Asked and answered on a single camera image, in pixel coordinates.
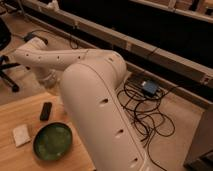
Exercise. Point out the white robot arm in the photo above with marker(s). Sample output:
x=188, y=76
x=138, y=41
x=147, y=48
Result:
x=88, y=92

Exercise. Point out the green ceramic bowl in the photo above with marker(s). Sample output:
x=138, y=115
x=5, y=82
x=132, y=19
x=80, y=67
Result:
x=52, y=141

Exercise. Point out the blue power adapter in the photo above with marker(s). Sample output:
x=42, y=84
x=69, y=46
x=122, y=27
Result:
x=149, y=88

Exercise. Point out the black remote control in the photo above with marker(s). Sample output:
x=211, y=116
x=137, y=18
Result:
x=45, y=112

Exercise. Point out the green box on floor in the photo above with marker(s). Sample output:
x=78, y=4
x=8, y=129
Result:
x=29, y=36

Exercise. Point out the white folded cloth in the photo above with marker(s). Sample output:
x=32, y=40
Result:
x=21, y=135

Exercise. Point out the black office chair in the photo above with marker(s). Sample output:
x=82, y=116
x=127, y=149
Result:
x=5, y=38

